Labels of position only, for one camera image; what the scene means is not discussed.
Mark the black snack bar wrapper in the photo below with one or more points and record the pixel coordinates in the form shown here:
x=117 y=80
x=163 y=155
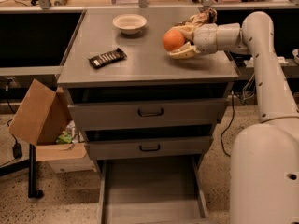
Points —
x=107 y=58

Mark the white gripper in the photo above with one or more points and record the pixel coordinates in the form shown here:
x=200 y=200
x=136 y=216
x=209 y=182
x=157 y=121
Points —
x=206 y=37

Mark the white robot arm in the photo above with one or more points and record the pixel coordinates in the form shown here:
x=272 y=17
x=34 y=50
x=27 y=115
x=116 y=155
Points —
x=264 y=175

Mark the orange fruit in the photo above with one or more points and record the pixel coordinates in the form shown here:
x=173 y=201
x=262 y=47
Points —
x=172 y=40

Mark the white paper bowl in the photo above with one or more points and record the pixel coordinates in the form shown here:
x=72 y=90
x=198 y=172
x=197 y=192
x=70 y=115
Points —
x=129 y=24

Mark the black table leg left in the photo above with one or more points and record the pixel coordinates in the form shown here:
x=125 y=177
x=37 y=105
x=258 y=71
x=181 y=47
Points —
x=30 y=164

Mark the green snack packet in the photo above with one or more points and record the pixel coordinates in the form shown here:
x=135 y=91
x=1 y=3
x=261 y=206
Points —
x=64 y=138

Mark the yellow brown chip bag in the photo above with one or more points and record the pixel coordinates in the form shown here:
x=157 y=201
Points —
x=195 y=21

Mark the black plug adapter left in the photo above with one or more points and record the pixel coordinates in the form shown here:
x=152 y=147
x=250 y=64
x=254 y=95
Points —
x=17 y=151

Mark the white power strip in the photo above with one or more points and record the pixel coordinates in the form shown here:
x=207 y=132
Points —
x=282 y=60

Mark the grey bottom drawer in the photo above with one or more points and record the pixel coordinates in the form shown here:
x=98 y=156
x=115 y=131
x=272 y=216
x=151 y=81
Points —
x=159 y=190

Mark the grey drawer cabinet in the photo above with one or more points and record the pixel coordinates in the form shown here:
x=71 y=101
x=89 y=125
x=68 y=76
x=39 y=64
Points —
x=147 y=74

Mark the grey top drawer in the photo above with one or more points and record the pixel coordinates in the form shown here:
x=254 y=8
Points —
x=149 y=114

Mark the brown cardboard box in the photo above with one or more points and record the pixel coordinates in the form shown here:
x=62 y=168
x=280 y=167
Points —
x=41 y=117

